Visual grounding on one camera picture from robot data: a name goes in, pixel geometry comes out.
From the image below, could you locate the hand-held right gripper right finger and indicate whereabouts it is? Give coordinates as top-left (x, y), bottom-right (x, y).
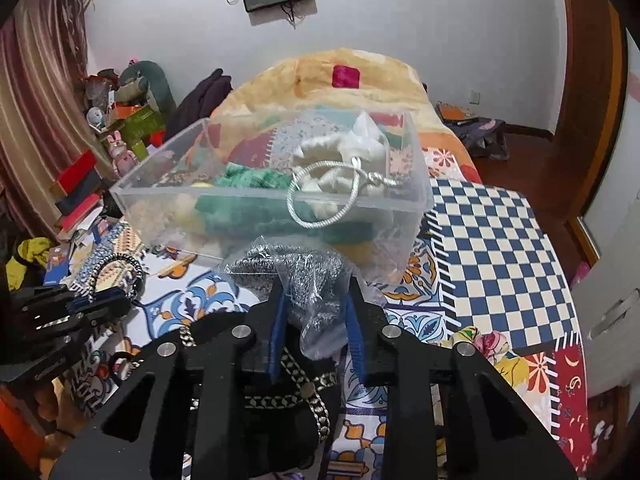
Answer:
top-left (343, 276), bottom-right (579, 480)

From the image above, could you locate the patchwork printed bed sheet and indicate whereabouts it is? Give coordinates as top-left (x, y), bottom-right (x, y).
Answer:
top-left (50, 145), bottom-right (591, 480)

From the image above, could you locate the pink rabbit figure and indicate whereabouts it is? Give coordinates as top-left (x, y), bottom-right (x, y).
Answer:
top-left (106, 130), bottom-right (138, 177)

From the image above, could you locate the black beaded bracelet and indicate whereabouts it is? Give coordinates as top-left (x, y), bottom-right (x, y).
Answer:
top-left (87, 254), bottom-right (148, 306)

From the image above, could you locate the blue printed packet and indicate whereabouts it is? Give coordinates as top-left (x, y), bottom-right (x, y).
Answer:
top-left (42, 247), bottom-right (71, 287)

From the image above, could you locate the green plush toy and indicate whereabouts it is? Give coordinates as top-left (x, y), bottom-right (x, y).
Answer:
top-left (117, 60), bottom-right (176, 113)

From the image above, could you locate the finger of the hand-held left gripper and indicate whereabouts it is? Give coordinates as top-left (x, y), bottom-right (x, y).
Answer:
top-left (65, 286), bottom-right (126, 311)
top-left (50, 294), bottom-right (135, 346)

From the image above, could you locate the striped brown curtain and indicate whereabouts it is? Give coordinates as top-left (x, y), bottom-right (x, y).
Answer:
top-left (0, 0), bottom-right (108, 241)

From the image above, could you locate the green yarn bundle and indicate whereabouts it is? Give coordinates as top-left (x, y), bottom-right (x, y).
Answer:
top-left (195, 162), bottom-right (361, 241)

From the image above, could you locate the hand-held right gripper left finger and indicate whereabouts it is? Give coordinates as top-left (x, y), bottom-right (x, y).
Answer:
top-left (47, 276), bottom-right (288, 480)

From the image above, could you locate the wooden door frame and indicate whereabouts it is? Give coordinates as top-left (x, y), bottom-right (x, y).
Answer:
top-left (555, 0), bottom-right (628, 266)

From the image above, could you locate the steel wool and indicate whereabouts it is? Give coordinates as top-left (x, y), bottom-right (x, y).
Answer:
top-left (222, 235), bottom-right (388, 361)

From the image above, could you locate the green cardboard box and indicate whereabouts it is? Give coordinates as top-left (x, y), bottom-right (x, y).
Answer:
top-left (122, 105), bottom-right (166, 147)

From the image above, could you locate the clear plastic storage box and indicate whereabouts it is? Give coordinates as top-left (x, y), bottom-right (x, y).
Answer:
top-left (109, 108), bottom-right (435, 286)

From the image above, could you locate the black pouch with gold trim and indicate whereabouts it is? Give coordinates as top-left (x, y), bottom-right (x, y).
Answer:
top-left (177, 320), bottom-right (346, 480)

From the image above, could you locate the magenta cloth square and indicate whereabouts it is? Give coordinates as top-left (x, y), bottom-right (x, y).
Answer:
top-left (331, 65), bottom-right (361, 89)

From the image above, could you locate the yellow cloth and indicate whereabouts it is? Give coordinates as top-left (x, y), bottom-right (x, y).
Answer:
top-left (15, 237), bottom-right (53, 281)

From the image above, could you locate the dark purple jacket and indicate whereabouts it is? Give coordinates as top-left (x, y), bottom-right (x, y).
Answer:
top-left (165, 68), bottom-right (233, 136)

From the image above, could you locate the stack of books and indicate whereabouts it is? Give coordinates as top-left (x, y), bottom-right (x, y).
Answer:
top-left (50, 150), bottom-right (121, 241)

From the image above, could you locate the silver cord loop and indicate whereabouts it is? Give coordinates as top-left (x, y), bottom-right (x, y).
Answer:
top-left (286, 156), bottom-right (401, 228)

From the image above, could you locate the black hair tie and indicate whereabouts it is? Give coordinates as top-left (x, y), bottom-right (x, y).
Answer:
top-left (110, 354), bottom-right (143, 383)

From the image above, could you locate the white plastic bag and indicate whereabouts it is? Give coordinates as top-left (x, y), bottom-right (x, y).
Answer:
top-left (349, 110), bottom-right (388, 147)

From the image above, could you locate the white cabinet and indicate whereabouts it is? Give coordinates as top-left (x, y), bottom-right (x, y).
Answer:
top-left (570, 240), bottom-right (640, 391)

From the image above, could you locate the yellow patterned folded quilt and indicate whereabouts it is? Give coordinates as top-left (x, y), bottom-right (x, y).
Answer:
top-left (207, 47), bottom-right (483, 186)

